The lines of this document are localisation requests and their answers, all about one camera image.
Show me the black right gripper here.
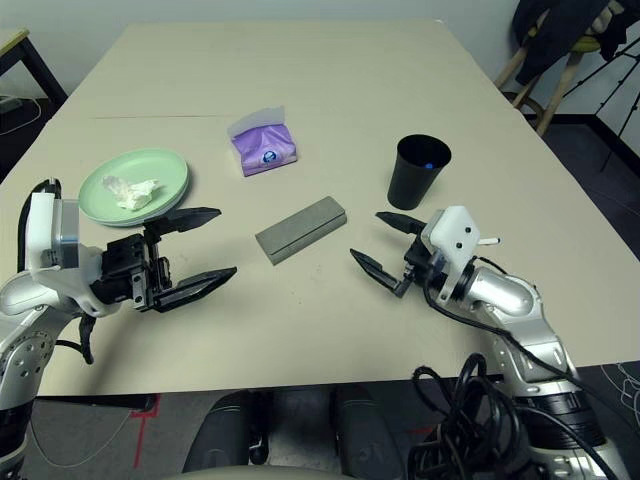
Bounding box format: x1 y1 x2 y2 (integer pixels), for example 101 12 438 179
349 211 445 298

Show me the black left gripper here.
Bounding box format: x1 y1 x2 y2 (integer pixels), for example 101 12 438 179
92 206 239 314

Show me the white tissue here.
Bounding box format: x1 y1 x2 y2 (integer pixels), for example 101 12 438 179
101 174 166 212

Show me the grey glasses case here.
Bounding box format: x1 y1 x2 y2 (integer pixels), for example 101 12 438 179
254 195 348 267

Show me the light green plate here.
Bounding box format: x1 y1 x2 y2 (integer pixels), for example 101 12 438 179
78 146 190 226

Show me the black cup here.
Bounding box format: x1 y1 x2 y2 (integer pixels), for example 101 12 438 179
387 133 453 211

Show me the light blue plate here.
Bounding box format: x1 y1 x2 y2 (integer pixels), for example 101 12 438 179
97 172 192 229

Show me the purple tissue pack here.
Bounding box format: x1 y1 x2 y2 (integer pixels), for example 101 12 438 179
227 104 300 178

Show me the black table foot bar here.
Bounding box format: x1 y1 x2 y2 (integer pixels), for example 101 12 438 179
34 393 157 412

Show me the black robot left leg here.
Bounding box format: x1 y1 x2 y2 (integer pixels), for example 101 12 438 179
182 389 274 474

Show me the black robot leg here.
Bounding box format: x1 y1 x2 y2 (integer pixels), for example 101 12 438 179
333 384 409 480
182 389 274 474

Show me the black robot right leg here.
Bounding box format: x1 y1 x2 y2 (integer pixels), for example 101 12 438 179
333 384 409 480

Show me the wooden stool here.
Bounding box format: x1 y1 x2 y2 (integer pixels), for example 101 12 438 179
494 19 597 137

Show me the beige robot waist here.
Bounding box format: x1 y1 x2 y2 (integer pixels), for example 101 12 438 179
169 464 351 480

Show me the black tripod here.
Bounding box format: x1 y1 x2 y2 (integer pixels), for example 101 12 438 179
564 39 640 174

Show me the yellow-green stool cushion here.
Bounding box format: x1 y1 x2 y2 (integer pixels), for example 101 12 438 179
524 27 601 53

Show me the beige striped cloth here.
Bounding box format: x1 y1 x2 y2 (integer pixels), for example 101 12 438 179
587 4 625 39

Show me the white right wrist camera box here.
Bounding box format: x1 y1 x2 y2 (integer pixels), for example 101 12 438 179
423 205 484 304

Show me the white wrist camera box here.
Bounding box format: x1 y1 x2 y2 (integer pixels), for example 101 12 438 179
423 205 484 304
24 192 121 317

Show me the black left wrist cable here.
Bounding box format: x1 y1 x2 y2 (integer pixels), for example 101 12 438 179
17 177 96 366

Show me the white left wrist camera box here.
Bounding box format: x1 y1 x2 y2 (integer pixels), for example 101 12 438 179
24 192 121 317

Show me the black cable bundle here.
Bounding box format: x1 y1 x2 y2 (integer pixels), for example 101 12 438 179
407 352 531 480

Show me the white floor cable loop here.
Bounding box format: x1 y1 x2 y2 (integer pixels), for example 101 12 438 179
0 96 42 135

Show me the beige side table black frame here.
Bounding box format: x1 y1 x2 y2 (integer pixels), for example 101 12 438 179
0 27 70 109

